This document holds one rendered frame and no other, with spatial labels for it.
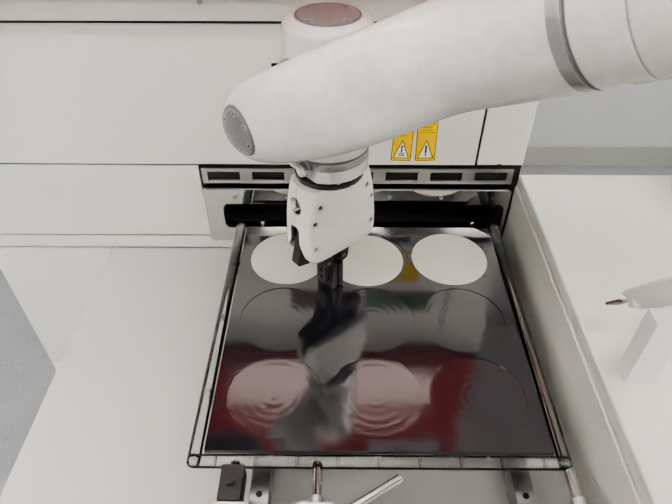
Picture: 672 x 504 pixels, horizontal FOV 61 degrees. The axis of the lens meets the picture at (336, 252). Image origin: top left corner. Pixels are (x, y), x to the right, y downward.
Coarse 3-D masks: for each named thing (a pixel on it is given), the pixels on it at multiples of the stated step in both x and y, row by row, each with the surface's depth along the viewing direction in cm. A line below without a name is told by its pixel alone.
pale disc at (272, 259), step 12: (264, 240) 79; (276, 240) 79; (264, 252) 77; (276, 252) 77; (288, 252) 77; (252, 264) 75; (264, 264) 75; (276, 264) 75; (288, 264) 75; (312, 264) 75; (264, 276) 74; (276, 276) 74; (288, 276) 74; (300, 276) 74; (312, 276) 74
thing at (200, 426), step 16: (240, 224) 81; (240, 240) 79; (240, 256) 77; (224, 288) 72; (224, 304) 70; (224, 320) 68; (224, 336) 67; (208, 368) 63; (208, 384) 61; (208, 400) 60; (208, 416) 59; (192, 432) 57; (192, 448) 55
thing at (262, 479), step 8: (256, 472) 59; (264, 472) 59; (272, 472) 60; (256, 480) 58; (264, 480) 58; (272, 480) 61; (256, 488) 58; (264, 488) 58; (272, 488) 61; (256, 496) 57; (264, 496) 57
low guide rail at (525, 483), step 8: (504, 472) 61; (512, 472) 59; (520, 472) 59; (528, 472) 59; (504, 480) 61; (512, 480) 59; (520, 480) 58; (528, 480) 58; (512, 488) 58; (520, 488) 58; (528, 488) 58; (512, 496) 58; (520, 496) 57; (528, 496) 57
